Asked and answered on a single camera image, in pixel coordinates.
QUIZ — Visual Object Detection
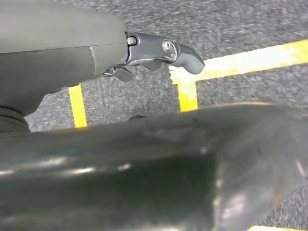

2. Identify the yellow floor tape outline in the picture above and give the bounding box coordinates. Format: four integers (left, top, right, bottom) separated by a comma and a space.
168, 38, 308, 231

